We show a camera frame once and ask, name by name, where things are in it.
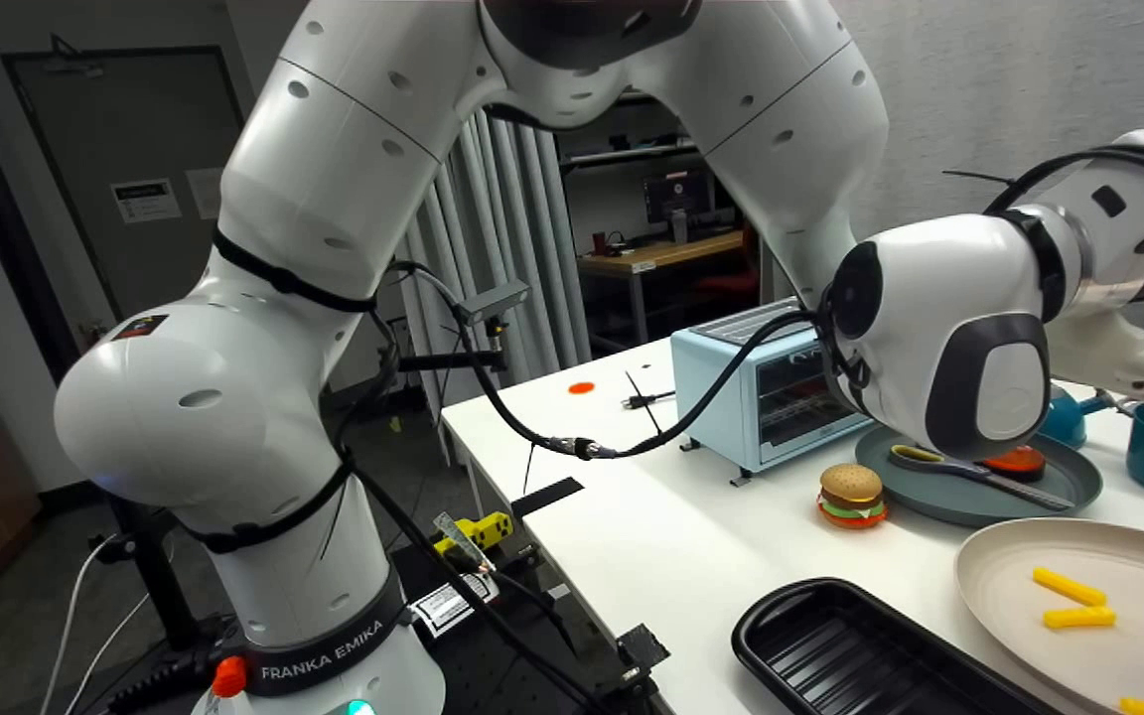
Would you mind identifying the black power cord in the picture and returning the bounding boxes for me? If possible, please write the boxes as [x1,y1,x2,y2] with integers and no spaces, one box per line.
[385,255,854,466]

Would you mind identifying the grey round plate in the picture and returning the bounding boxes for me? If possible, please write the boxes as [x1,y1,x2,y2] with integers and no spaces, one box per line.
[854,428,1102,530]

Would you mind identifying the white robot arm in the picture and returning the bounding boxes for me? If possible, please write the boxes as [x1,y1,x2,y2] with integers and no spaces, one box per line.
[54,0,1144,715]

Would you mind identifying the beige round plate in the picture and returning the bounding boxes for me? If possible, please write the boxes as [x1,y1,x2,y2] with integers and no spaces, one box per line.
[954,517,1144,711]

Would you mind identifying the black spatula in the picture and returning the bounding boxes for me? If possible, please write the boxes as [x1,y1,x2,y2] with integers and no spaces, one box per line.
[888,447,1075,514]

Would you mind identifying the red toy tomato slice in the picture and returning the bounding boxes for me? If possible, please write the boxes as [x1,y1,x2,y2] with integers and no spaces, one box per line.
[985,447,1043,482]

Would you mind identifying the light blue toaster oven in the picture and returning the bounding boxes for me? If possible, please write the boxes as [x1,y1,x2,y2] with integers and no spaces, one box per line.
[669,297,864,477]

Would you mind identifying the toy hamburger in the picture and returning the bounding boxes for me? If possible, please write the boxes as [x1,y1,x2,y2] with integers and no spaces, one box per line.
[818,466,888,530]

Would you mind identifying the black plastic tray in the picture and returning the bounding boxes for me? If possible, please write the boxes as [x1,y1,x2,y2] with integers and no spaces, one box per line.
[732,576,1051,715]

